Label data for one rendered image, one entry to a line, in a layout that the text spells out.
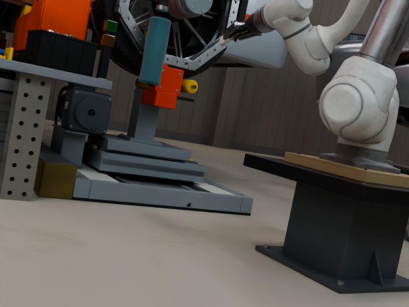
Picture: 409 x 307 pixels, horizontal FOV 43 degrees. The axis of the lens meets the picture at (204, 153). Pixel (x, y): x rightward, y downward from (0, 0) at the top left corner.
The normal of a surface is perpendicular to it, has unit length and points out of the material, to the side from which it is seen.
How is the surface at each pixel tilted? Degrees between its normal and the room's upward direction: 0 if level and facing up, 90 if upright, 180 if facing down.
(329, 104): 96
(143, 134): 90
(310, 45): 106
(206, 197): 90
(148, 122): 90
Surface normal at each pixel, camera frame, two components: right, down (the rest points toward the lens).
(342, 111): -0.55, 0.05
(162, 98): 0.47, 0.15
